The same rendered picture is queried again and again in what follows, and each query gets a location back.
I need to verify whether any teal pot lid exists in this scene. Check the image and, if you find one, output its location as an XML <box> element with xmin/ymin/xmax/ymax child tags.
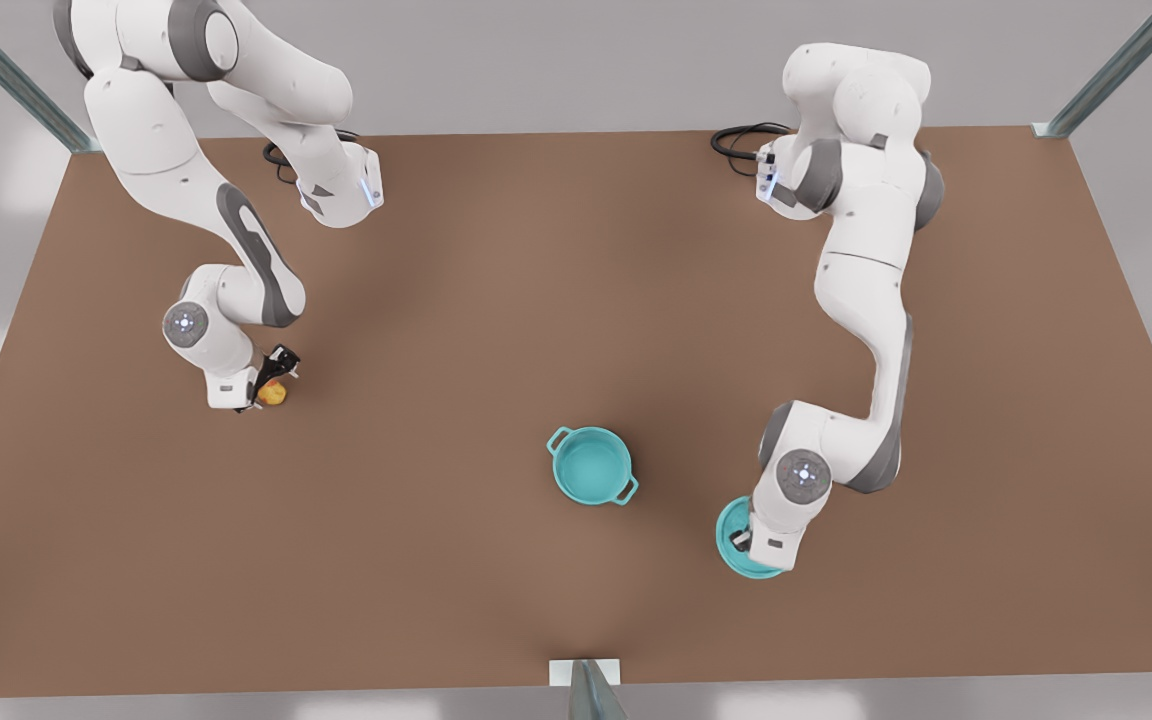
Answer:
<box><xmin>716</xmin><ymin>496</ymin><xmax>786</xmax><ymax>580</ymax></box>

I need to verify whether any black cable loop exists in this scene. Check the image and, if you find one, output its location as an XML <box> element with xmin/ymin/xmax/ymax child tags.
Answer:
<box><xmin>710</xmin><ymin>122</ymin><xmax>793</xmax><ymax>178</ymax></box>
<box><xmin>263</xmin><ymin>129</ymin><xmax>362</xmax><ymax>185</ymax></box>

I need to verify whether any silver frame post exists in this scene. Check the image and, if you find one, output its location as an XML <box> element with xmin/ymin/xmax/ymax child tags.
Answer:
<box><xmin>0</xmin><ymin>0</ymin><xmax>101</xmax><ymax>155</ymax></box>
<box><xmin>548</xmin><ymin>659</ymin><xmax>629</xmax><ymax>720</ymax></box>
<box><xmin>1031</xmin><ymin>0</ymin><xmax>1152</xmax><ymax>139</ymax></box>

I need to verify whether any teal pot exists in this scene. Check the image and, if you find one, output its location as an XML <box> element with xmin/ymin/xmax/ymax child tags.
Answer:
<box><xmin>547</xmin><ymin>426</ymin><xmax>640</xmax><ymax>506</ymax></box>

